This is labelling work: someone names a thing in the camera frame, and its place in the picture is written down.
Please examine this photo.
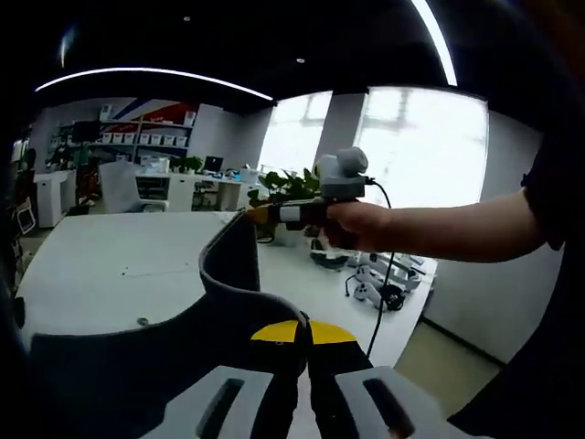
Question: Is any grey towel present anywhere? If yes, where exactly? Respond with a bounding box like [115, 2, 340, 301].
[27, 212, 312, 439]

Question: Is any person's right hand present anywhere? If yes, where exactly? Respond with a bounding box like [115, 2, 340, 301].
[325, 199, 399, 253]

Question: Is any large potted green plant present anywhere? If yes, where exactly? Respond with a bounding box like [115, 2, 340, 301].
[248, 167, 322, 248]

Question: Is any white controller device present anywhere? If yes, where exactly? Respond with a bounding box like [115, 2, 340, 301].
[345, 267, 383, 306]

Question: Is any long white counter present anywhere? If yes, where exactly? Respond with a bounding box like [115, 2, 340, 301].
[135, 173, 260, 213]

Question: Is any small potted plant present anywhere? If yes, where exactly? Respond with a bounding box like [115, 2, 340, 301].
[168, 155, 205, 175]

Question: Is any ceiling light strip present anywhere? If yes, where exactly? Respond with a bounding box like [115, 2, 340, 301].
[409, 0, 459, 88]
[35, 67, 275, 102]

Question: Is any white leaning panel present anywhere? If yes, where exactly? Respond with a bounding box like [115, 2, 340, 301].
[98, 162, 139, 214]

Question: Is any person's dark clothing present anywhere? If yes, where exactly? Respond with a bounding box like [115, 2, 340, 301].
[447, 68, 585, 439]

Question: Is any white cabinet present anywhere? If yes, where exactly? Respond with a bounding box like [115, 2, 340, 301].
[35, 171, 78, 229]

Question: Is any white office chair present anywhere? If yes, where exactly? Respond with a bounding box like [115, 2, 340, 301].
[16, 198, 37, 235]

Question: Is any black cable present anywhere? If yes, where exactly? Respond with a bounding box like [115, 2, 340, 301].
[365, 177, 399, 360]

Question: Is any wall shelf with white bins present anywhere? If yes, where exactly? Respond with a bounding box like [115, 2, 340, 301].
[98, 103, 198, 148]

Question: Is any black wall screen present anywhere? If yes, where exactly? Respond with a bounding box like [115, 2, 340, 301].
[70, 121, 101, 143]

